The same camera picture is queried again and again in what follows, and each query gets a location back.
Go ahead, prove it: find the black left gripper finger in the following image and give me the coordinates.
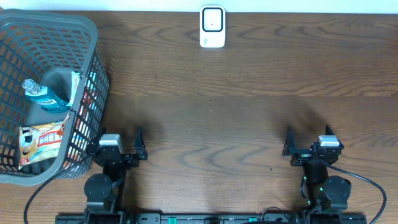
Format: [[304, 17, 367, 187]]
[[133, 127, 148, 160], [88, 127, 106, 149]]

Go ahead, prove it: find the cream snack bag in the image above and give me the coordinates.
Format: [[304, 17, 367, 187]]
[[18, 113, 70, 174]]

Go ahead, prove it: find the blue mouthwash bottle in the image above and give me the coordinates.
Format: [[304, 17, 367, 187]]
[[22, 79, 70, 113]]

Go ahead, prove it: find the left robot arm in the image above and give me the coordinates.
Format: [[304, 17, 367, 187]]
[[83, 128, 148, 224]]

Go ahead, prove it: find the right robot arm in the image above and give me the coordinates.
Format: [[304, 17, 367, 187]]
[[282, 126, 351, 223]]

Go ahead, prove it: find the white barcode scanner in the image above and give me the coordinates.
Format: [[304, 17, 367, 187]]
[[200, 6, 226, 48]]

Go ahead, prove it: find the grey plastic shopping basket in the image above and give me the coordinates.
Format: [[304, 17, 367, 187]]
[[1, 9, 109, 186]]

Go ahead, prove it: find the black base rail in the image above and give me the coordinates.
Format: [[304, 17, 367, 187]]
[[55, 213, 367, 224]]

